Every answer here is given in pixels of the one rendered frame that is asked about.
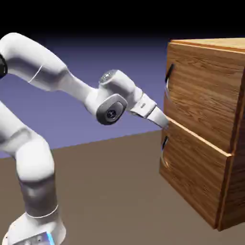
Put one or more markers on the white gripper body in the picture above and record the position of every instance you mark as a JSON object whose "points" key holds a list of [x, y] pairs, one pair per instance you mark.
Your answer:
{"points": [[158, 115]]}

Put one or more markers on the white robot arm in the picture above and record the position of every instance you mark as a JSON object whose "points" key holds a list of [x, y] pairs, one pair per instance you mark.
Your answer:
{"points": [[47, 69]]}

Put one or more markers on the light wood cabinet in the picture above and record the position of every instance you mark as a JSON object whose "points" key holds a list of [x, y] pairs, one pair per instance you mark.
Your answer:
{"points": [[206, 114]]}

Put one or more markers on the wood cabinet door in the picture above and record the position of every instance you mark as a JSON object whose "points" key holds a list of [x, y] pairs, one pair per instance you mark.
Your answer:
{"points": [[202, 90], [191, 172]]}

